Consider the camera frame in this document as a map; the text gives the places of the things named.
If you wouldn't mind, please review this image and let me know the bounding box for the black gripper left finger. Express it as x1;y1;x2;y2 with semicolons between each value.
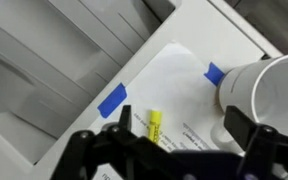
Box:
50;104;172;180

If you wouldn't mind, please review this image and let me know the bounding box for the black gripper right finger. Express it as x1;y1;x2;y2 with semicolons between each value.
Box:
223;104;288;180

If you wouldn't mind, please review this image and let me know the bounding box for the yellow marker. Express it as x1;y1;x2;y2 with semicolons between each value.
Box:
146;108;164;145

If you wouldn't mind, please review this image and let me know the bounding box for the white cup with tan base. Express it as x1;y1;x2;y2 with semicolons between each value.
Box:
209;52;288;156

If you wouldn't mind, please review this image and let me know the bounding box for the large blue tape strip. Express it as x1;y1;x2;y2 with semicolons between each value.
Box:
96;82;129;120

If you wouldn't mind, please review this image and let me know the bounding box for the small blue tape strip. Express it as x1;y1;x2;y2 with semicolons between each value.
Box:
203;61;226;88

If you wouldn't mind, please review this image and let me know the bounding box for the printed paper sheet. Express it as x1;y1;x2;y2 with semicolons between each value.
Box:
87;41;242;180

